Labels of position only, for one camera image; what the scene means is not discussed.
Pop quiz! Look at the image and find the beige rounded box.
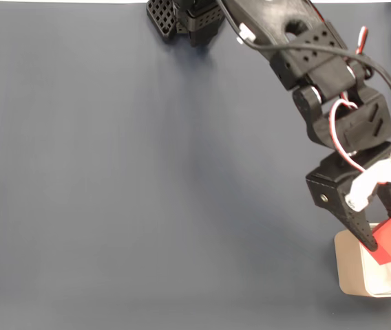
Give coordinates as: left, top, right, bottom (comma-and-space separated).
334, 222, 391, 297

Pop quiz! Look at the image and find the red white servo cable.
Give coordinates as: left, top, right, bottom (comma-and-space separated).
329, 99, 368, 173
355, 25, 369, 56

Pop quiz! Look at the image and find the white printed camera mount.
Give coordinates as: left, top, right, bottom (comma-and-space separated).
345, 159, 391, 211

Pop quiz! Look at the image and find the black camera cable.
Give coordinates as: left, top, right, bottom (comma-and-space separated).
215, 0, 391, 138

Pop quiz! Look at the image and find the white cable tie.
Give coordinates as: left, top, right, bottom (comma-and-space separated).
235, 23, 257, 45

